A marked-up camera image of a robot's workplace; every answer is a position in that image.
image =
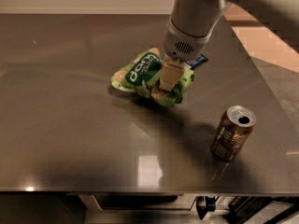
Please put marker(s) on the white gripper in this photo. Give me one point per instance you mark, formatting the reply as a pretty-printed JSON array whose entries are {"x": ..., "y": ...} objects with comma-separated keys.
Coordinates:
[{"x": 183, "y": 45}]

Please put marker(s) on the green rice chip bag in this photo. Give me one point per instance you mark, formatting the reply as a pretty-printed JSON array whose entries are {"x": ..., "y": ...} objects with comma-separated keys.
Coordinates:
[{"x": 142, "y": 76}]

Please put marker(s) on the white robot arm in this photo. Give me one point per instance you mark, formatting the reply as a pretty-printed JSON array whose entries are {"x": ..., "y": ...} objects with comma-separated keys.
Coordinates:
[{"x": 192, "y": 21}]

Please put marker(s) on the dark blue rxbar wrapper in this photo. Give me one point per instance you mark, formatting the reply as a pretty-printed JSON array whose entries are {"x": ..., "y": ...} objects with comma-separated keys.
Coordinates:
[{"x": 196, "y": 62}]

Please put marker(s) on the brown soda can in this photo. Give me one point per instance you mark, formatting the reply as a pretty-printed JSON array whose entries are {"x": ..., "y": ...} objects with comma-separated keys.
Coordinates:
[{"x": 234, "y": 129}]

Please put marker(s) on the metal drawer under table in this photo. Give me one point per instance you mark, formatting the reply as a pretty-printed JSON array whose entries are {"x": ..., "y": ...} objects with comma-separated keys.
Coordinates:
[{"x": 164, "y": 202}]

